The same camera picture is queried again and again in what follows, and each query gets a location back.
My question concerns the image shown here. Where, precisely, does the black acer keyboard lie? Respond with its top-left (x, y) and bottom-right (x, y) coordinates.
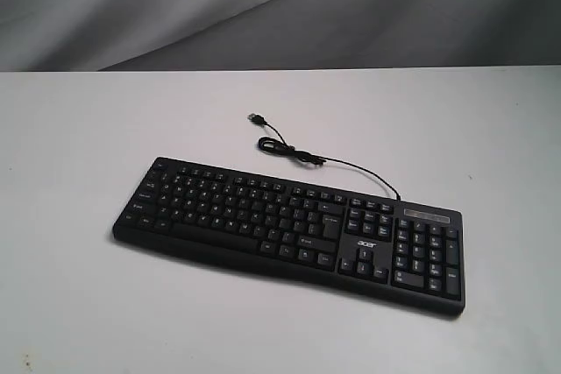
top-left (112, 157), bottom-right (465, 315)

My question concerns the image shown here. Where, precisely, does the grey backdrop cloth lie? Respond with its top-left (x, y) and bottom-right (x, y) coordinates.
top-left (1, 0), bottom-right (560, 71)

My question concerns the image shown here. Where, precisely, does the black USB cable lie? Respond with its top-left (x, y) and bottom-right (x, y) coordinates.
top-left (246, 112), bottom-right (402, 202)

